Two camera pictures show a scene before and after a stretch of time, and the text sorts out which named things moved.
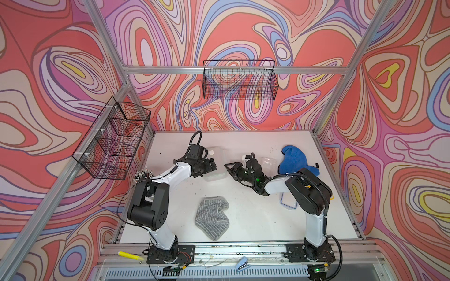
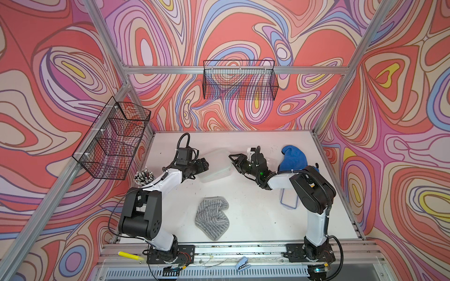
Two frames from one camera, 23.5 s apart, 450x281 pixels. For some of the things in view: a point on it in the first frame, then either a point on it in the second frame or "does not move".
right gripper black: (234, 170) → (239, 163)
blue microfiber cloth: (293, 160) does not move
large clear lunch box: (220, 155) does not move
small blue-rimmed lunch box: (287, 201) does not move
